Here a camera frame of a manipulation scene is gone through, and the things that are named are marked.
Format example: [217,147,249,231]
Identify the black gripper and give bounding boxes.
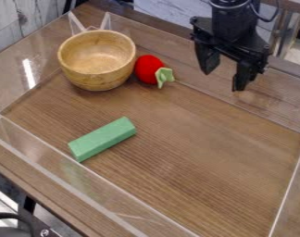
[190,16,270,92]

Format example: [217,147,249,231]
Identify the red plush fruit green leaf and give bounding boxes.
[134,55,175,89]

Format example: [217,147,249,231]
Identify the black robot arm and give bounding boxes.
[190,0,280,92]

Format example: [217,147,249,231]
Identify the metal table leg background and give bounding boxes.
[270,9,292,56]

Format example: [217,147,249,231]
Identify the wooden bowl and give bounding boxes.
[58,30,137,92]

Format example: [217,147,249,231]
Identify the green rectangular block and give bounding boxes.
[68,117,137,162]

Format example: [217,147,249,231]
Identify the clear acrylic tray wall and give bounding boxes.
[0,6,300,237]

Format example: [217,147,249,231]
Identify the black table clamp bracket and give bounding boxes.
[0,193,63,237]

